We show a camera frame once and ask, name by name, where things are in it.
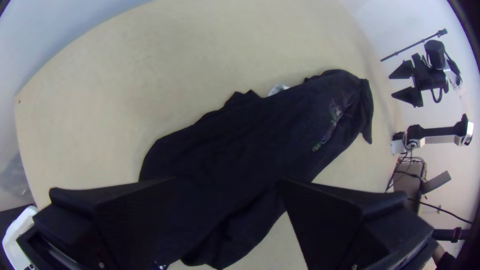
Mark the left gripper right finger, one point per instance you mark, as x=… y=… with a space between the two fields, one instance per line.
x=348 y=232

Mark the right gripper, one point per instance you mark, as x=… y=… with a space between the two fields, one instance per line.
x=429 y=79

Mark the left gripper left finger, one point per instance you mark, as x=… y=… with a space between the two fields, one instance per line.
x=112 y=232

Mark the black t-shirt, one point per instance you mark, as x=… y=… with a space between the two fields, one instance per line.
x=243 y=150

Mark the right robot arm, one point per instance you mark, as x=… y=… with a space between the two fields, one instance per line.
x=435 y=52

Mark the black tripod stand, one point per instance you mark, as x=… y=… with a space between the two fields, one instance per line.
x=412 y=46

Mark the white laundry basket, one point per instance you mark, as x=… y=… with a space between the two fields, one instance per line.
x=17 y=234

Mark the black camera pole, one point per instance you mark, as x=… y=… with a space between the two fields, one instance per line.
x=448 y=234

